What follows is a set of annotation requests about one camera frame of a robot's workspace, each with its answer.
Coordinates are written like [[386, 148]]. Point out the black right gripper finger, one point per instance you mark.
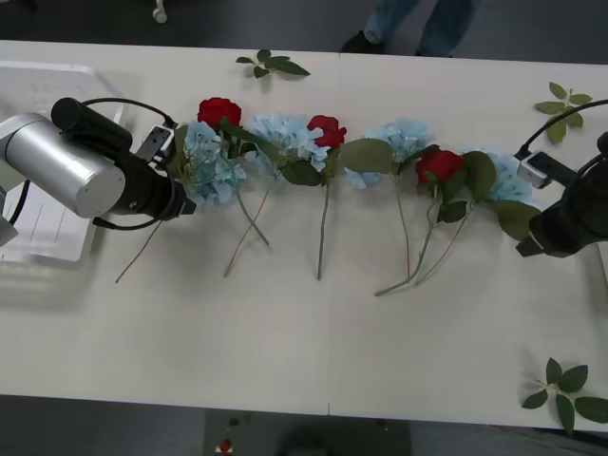
[[529, 247]]

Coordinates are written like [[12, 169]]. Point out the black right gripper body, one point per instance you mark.
[[558, 233]]

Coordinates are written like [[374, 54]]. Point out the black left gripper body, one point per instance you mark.
[[173, 199]]

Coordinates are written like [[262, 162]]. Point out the pale blue flower with stem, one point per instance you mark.
[[406, 138], [211, 166], [280, 135], [510, 183]]

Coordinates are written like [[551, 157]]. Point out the red rose with green stem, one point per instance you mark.
[[439, 166], [219, 111], [326, 130]]

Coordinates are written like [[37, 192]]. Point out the silver and black left arm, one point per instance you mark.
[[57, 161]]

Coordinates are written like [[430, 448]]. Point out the silver and black right arm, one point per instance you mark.
[[594, 214]]

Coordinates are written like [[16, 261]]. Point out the loose green leaf twig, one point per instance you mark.
[[572, 378], [556, 130], [275, 63]]

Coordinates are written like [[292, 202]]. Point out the white chair caster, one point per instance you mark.
[[160, 12]]

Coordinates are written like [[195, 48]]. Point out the person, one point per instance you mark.
[[446, 24]]

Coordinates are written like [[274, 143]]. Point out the pale grey left wrist camera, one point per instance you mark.
[[159, 140]]

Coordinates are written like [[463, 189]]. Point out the pale grey wrist camera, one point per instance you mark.
[[159, 140], [534, 168]]

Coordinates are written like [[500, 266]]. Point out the pale grey right wrist camera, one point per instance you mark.
[[534, 168]]

